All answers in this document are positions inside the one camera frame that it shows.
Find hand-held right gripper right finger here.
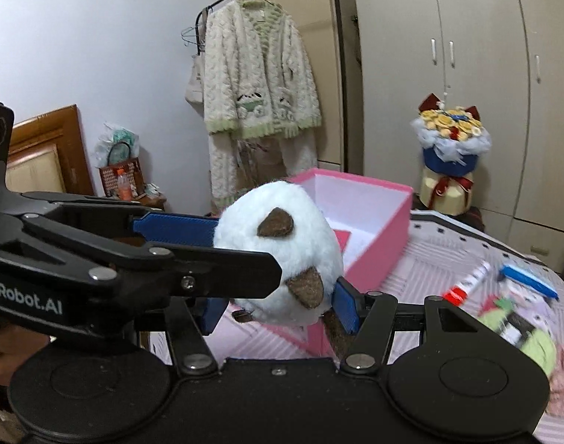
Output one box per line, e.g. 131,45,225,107
333,280,485,376

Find white plush toy brown ears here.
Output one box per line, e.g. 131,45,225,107
212,181,354,364

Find white tote bag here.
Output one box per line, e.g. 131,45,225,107
185,53,207,112

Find beige wardrobe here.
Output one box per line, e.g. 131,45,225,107
349,0,564,275

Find white plastic bag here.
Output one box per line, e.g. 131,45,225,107
94,122,140,168

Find black metal clothes rack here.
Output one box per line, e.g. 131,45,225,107
194,0,357,176

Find flower bouquet blue wrap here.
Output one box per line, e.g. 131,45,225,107
410,93,492,216

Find green and white packet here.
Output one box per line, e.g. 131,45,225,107
479,298,557,376

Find wooden board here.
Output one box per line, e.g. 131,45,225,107
4,104,96,198

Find white red tube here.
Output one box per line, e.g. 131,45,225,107
442,260,492,306

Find blue white tissue pack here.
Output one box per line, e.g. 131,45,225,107
498,263,560,300

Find white fuzzy cardigan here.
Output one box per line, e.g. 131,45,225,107
203,0,323,140

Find pink box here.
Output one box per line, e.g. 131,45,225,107
254,169,414,360

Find person's left hand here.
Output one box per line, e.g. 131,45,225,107
0,326,49,386

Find woven basket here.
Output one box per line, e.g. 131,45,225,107
99,157,144,198

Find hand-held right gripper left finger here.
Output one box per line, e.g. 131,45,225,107
164,296,230,377

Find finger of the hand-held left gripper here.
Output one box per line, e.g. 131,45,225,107
25,215,283,300
22,192,220,248

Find wire hanger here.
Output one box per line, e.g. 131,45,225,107
180,25,207,50

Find flat white printed packet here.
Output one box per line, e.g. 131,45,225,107
497,281,550,307

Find black suitcase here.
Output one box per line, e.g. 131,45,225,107
412,194,486,233

